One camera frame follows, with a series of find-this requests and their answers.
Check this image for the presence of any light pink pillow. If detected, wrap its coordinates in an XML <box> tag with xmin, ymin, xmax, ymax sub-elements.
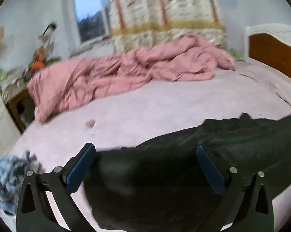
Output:
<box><xmin>235</xmin><ymin>61</ymin><xmax>291</xmax><ymax>106</ymax></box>

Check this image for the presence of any tree print curtain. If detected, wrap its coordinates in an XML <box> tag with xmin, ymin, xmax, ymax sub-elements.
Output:
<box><xmin>109</xmin><ymin>0</ymin><xmax>227</xmax><ymax>53</ymax></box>

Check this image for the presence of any black puffer jacket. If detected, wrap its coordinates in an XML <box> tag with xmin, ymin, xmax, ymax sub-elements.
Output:
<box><xmin>84</xmin><ymin>113</ymin><xmax>291</xmax><ymax>231</ymax></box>

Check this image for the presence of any white framed window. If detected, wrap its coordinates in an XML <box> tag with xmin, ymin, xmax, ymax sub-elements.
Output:
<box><xmin>68</xmin><ymin>0</ymin><xmax>111</xmax><ymax>46</ymax></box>

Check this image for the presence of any pink bed sheet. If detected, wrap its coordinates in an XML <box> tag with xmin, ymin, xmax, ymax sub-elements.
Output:
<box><xmin>14</xmin><ymin>69</ymin><xmax>291</xmax><ymax>231</ymax></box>

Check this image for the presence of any pink plaid comforter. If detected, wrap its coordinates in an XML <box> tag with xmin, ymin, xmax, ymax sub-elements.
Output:
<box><xmin>28</xmin><ymin>34</ymin><xmax>235</xmax><ymax>123</ymax></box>

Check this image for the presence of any small pink paper scrap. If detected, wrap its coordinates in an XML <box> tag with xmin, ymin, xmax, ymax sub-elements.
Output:
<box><xmin>85</xmin><ymin>119</ymin><xmax>95</xmax><ymax>129</ymax></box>

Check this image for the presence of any cluttered wooden side table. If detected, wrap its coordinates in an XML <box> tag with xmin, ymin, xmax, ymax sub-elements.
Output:
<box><xmin>0</xmin><ymin>44</ymin><xmax>61</xmax><ymax>133</ymax></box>

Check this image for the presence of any orange toy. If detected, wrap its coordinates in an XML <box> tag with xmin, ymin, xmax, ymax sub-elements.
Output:
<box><xmin>31</xmin><ymin>61</ymin><xmax>45</xmax><ymax>71</ymax></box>

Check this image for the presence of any blue patterned cloth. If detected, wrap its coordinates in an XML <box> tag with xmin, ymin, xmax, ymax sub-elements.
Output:
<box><xmin>0</xmin><ymin>151</ymin><xmax>30</xmax><ymax>216</ymax></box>

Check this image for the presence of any white and wood headboard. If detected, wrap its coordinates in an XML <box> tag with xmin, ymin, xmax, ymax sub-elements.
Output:
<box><xmin>244</xmin><ymin>23</ymin><xmax>291</xmax><ymax>78</ymax></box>

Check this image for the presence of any wall mounted desk lamp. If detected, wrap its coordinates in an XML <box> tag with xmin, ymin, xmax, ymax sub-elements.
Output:
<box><xmin>38</xmin><ymin>21</ymin><xmax>57</xmax><ymax>43</ymax></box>

